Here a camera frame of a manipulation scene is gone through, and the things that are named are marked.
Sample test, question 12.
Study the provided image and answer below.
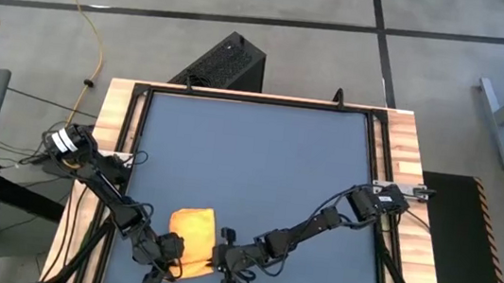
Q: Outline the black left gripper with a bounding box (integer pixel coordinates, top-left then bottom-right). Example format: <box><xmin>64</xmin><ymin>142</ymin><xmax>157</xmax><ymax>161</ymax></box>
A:
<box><xmin>129</xmin><ymin>228</ymin><xmax>189</xmax><ymax>283</ymax></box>

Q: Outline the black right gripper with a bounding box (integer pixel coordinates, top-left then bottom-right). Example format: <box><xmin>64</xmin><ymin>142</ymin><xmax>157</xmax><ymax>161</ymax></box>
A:
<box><xmin>206</xmin><ymin>226</ymin><xmax>251</xmax><ymax>283</ymax></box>

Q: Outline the orange microfibre towel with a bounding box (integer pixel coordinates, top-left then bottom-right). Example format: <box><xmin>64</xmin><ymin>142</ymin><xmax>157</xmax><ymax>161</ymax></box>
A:
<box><xmin>163</xmin><ymin>203</ymin><xmax>222</xmax><ymax>283</ymax></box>

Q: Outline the blue-grey table mat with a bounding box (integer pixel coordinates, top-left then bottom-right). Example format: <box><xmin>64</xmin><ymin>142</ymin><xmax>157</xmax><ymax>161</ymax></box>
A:
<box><xmin>100</xmin><ymin>86</ymin><xmax>403</xmax><ymax>283</ymax></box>

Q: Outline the black computer tower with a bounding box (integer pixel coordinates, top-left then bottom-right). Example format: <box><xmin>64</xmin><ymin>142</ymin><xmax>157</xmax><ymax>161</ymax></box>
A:
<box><xmin>167</xmin><ymin>24</ymin><xmax>269</xmax><ymax>95</ymax></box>

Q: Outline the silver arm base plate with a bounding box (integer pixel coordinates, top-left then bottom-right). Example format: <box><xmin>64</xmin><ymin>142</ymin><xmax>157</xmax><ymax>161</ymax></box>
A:
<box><xmin>99</xmin><ymin>149</ymin><xmax>135</xmax><ymax>164</ymax></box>
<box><xmin>371</xmin><ymin>177</ymin><xmax>438</xmax><ymax>203</ymax></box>

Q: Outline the black table frame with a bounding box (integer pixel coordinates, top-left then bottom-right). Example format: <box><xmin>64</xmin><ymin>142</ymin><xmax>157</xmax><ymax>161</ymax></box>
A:
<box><xmin>43</xmin><ymin>71</ymin><xmax>463</xmax><ymax>283</ymax></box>

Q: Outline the black frame clamp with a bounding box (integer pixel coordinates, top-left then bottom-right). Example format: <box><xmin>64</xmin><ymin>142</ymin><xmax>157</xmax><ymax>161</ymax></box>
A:
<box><xmin>330</xmin><ymin>87</ymin><xmax>347</xmax><ymax>111</ymax></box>

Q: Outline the thin black floor cable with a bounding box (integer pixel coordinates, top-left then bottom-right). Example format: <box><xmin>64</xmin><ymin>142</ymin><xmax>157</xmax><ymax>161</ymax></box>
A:
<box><xmin>3</xmin><ymin>86</ymin><xmax>101</xmax><ymax>119</ymax></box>

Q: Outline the yellow floor cable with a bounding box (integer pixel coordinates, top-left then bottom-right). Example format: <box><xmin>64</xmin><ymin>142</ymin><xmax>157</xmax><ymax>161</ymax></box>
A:
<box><xmin>25</xmin><ymin>0</ymin><xmax>111</xmax><ymax>130</ymax></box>

